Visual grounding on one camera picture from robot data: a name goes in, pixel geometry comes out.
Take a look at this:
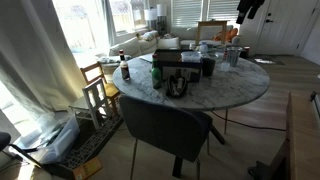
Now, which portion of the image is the brown cardboard box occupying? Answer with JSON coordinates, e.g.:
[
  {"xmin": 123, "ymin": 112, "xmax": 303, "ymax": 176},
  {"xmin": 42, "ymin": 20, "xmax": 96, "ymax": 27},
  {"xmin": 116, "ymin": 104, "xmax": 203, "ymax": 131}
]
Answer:
[{"xmin": 72, "ymin": 156, "xmax": 104, "ymax": 180}]

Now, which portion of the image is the dark sauce bottle red cap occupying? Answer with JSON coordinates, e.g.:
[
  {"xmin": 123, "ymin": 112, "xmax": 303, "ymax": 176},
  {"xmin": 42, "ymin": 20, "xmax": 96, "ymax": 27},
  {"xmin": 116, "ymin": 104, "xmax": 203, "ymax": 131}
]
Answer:
[{"xmin": 118, "ymin": 49, "xmax": 131, "ymax": 82}]

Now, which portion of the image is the clear plastic storage bin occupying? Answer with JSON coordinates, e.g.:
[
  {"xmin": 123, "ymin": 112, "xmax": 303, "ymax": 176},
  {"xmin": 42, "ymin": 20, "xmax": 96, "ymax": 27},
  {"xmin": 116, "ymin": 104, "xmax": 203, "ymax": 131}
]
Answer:
[{"xmin": 14, "ymin": 113, "xmax": 81, "ymax": 165}]

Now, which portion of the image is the dark cardboard box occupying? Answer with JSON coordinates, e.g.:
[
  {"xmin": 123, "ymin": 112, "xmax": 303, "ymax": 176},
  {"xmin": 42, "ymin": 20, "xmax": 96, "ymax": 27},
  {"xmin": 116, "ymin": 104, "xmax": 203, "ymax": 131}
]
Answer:
[{"xmin": 154, "ymin": 49, "xmax": 204, "ymax": 83}]

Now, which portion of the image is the black floor cable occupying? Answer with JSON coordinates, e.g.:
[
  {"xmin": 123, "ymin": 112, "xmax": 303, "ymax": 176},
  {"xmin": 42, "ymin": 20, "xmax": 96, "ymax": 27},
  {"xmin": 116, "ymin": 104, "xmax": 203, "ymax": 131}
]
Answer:
[{"xmin": 209, "ymin": 109, "xmax": 288, "ymax": 133}]

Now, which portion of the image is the lamp with white shade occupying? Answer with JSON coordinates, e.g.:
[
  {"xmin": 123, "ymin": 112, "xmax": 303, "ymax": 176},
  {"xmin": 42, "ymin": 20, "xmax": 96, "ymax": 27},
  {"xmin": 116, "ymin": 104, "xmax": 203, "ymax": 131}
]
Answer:
[
  {"xmin": 156, "ymin": 3, "xmax": 168, "ymax": 34},
  {"xmin": 143, "ymin": 8, "xmax": 158, "ymax": 31}
]

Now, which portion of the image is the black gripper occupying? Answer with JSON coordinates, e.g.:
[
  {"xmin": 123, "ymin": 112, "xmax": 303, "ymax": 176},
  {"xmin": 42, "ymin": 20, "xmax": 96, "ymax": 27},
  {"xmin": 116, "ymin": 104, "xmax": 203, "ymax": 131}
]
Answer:
[{"xmin": 235, "ymin": 0, "xmax": 266, "ymax": 25}]

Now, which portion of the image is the cream sofa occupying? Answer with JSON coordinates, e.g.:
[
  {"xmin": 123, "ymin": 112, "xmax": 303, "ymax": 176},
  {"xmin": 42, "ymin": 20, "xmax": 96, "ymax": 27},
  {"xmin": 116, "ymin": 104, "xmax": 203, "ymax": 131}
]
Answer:
[{"xmin": 108, "ymin": 26, "xmax": 201, "ymax": 59}]

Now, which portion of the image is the black office chair base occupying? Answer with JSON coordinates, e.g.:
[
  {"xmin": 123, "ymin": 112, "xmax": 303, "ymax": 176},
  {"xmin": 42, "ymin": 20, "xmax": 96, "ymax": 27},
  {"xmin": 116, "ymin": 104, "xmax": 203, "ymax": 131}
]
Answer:
[{"xmin": 0, "ymin": 131, "xmax": 46, "ymax": 168}]

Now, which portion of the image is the light grey curtain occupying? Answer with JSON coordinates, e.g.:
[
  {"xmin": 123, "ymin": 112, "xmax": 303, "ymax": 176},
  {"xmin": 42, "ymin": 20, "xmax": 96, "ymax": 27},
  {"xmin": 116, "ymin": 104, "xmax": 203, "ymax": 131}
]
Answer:
[
  {"xmin": 0, "ymin": 0, "xmax": 88, "ymax": 141},
  {"xmin": 101, "ymin": 0, "xmax": 118, "ymax": 46}
]

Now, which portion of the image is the wooden board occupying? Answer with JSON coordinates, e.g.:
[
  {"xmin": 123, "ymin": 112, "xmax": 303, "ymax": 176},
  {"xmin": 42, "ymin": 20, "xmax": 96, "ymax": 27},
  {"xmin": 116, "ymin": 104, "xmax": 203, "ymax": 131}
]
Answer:
[{"xmin": 268, "ymin": 91, "xmax": 320, "ymax": 180}]

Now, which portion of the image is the clear plastic container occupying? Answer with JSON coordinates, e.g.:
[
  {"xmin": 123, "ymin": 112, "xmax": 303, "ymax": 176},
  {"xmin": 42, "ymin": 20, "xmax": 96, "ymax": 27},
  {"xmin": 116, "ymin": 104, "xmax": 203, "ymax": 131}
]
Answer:
[{"xmin": 180, "ymin": 49, "xmax": 218, "ymax": 64}]

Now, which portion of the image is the patterned sofa pillow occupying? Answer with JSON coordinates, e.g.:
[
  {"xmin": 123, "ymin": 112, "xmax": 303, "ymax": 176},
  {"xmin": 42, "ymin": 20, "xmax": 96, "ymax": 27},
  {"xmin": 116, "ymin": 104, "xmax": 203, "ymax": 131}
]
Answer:
[{"xmin": 141, "ymin": 30, "xmax": 159, "ymax": 42}]

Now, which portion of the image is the black cup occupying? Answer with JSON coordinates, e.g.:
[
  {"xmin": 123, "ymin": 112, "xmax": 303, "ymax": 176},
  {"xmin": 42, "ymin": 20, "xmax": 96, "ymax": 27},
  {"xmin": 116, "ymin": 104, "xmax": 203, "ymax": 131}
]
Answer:
[{"xmin": 165, "ymin": 73, "xmax": 189, "ymax": 99}]

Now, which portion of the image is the small white chair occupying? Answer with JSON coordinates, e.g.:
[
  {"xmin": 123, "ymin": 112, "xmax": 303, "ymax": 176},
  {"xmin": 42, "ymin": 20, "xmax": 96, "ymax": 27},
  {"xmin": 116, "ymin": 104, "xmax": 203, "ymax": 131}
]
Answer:
[{"xmin": 68, "ymin": 78, "xmax": 113, "ymax": 131}]

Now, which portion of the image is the cream sofa pillow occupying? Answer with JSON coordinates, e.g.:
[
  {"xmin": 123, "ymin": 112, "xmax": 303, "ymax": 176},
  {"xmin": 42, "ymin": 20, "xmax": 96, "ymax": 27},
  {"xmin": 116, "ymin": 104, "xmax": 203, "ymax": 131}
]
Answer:
[{"xmin": 157, "ymin": 36, "xmax": 181, "ymax": 50}]

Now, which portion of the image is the white window blind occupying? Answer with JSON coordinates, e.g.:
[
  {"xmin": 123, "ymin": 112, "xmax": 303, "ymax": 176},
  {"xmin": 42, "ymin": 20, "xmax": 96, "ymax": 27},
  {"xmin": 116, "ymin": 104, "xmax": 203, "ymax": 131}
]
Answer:
[
  {"xmin": 171, "ymin": 0, "xmax": 203, "ymax": 28},
  {"xmin": 208, "ymin": 0, "xmax": 241, "ymax": 21}
]

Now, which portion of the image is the dark doormat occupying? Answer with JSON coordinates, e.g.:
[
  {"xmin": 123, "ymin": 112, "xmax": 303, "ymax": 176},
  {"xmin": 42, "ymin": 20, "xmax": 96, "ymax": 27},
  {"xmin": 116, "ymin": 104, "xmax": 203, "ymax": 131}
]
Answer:
[{"xmin": 248, "ymin": 54, "xmax": 285, "ymax": 66}]

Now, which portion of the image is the dark chair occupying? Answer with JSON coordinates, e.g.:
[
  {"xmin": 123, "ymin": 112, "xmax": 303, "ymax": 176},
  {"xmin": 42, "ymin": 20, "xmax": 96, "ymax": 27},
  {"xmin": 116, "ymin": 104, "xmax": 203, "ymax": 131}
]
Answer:
[{"xmin": 239, "ymin": 47, "xmax": 252, "ymax": 60}]

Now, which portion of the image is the orange plush toy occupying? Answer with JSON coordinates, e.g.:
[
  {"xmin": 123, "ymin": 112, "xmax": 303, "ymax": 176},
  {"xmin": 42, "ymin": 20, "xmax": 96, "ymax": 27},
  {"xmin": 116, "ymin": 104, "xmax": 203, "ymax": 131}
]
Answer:
[{"xmin": 213, "ymin": 28, "xmax": 239, "ymax": 43}]

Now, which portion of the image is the green bottle red cap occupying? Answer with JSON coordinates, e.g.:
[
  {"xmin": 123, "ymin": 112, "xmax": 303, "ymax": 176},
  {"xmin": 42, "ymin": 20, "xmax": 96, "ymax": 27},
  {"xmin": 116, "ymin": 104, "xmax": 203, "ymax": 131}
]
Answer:
[{"xmin": 151, "ymin": 54, "xmax": 163, "ymax": 90}]

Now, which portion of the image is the silver cup with blue stripes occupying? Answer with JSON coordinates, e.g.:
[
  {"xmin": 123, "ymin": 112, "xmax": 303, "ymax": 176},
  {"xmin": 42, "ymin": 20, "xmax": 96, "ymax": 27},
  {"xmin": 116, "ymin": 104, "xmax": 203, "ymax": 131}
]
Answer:
[{"xmin": 226, "ymin": 46, "xmax": 243, "ymax": 68}]

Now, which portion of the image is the dark cup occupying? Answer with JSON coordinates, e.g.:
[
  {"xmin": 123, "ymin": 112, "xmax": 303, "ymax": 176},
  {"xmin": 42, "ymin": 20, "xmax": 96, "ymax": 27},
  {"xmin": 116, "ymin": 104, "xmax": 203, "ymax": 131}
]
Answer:
[{"xmin": 201, "ymin": 57, "xmax": 217, "ymax": 78}]

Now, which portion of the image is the black grid crate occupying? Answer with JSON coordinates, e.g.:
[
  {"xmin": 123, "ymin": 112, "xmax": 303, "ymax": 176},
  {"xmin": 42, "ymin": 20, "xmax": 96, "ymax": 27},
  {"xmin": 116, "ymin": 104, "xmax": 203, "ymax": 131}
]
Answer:
[{"xmin": 41, "ymin": 114, "xmax": 124, "ymax": 179}]

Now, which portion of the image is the grey upholstered chair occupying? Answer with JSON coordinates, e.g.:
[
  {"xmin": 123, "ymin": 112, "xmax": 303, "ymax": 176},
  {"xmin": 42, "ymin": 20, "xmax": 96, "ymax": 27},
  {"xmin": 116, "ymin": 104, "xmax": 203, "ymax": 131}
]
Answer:
[{"xmin": 118, "ymin": 94, "xmax": 213, "ymax": 180}]

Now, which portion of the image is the flat white tablet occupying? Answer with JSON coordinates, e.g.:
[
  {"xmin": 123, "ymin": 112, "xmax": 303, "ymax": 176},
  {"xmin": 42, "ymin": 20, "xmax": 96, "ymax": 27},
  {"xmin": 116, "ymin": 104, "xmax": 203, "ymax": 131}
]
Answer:
[{"xmin": 139, "ymin": 54, "xmax": 154, "ymax": 63}]

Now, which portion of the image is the black table leg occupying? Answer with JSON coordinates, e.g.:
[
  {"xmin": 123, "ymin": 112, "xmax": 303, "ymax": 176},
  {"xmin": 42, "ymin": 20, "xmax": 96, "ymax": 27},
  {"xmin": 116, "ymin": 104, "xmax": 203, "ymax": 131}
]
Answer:
[{"xmin": 208, "ymin": 123, "xmax": 227, "ymax": 146}]

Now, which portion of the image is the clear measuring cup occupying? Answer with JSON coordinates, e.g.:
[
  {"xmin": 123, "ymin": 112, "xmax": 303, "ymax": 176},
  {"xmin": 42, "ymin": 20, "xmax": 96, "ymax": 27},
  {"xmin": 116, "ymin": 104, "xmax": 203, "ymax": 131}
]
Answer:
[{"xmin": 220, "ymin": 59, "xmax": 232, "ymax": 73}]

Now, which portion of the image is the wooden chair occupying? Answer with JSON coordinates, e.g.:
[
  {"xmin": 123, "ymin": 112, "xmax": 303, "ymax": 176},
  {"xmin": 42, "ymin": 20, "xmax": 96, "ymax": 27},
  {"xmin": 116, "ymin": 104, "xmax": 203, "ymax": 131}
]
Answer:
[{"xmin": 79, "ymin": 61, "xmax": 121, "ymax": 116}]

